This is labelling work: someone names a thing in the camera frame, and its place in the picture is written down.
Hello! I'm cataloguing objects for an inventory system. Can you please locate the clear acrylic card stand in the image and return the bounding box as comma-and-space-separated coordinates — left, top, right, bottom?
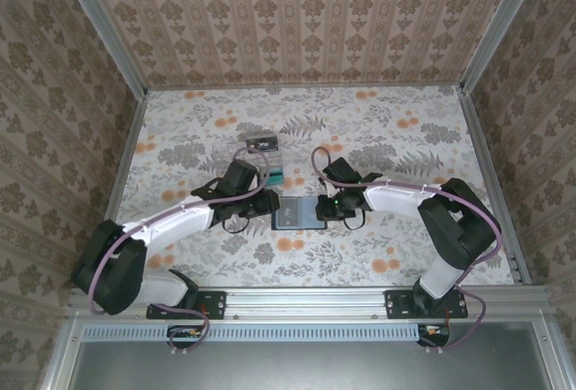
238, 131, 285, 186

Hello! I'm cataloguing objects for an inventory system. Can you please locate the black card with white print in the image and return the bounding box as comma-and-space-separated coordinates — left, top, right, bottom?
245, 132, 278, 150

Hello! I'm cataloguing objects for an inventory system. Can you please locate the small black controller board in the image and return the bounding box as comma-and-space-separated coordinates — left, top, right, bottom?
166, 324, 204, 349
417, 322, 452, 349

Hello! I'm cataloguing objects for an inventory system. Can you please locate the grey metal panel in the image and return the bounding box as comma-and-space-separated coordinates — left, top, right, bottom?
67, 340, 554, 390

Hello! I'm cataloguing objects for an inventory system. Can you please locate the thin black right gripper cable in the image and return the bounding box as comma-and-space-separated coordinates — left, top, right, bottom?
344, 209, 366, 231

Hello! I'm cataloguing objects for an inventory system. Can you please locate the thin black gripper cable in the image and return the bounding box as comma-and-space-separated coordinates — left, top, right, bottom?
222, 216, 251, 235
344, 209, 366, 231

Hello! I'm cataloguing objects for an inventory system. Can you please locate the thin black left gripper cable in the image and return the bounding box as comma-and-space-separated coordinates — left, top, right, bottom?
222, 216, 251, 235

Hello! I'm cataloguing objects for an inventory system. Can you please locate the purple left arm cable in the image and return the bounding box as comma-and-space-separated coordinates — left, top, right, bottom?
88, 147, 271, 358

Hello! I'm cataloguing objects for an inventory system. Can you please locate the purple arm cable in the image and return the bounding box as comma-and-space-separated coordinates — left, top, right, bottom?
88, 147, 271, 358
311, 146, 503, 358

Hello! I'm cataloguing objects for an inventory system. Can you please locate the aluminium table back rail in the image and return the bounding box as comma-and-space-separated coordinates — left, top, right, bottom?
146, 82, 464, 92

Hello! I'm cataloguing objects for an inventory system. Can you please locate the aluminium front frame rail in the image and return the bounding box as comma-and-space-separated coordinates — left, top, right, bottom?
67, 286, 553, 322

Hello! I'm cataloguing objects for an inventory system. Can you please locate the aluminium table side rail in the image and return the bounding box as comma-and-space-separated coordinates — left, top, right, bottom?
458, 87, 535, 287
85, 90, 149, 290

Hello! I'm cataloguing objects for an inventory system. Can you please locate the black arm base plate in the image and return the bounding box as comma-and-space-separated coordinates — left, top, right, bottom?
146, 289, 228, 321
385, 289, 469, 321

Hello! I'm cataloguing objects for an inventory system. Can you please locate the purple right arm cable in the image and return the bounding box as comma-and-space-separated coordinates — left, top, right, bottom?
311, 146, 503, 358

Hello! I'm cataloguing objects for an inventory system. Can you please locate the slotted grey cable duct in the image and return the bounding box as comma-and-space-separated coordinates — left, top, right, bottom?
83, 322, 422, 343

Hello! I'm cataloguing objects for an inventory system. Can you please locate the aluminium frame post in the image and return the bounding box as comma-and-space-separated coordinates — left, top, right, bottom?
56, 0, 149, 96
458, 0, 550, 94

